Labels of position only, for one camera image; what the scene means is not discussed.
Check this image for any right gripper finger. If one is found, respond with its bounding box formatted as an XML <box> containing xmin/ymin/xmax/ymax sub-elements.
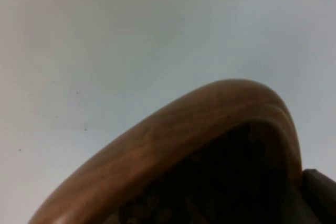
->
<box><xmin>301</xmin><ymin>168</ymin><xmax>336</xmax><ymax>224</ymax></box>

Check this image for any dark wooden cup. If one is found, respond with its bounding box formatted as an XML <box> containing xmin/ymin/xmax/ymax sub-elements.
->
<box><xmin>27</xmin><ymin>78</ymin><xmax>303</xmax><ymax>224</ymax></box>

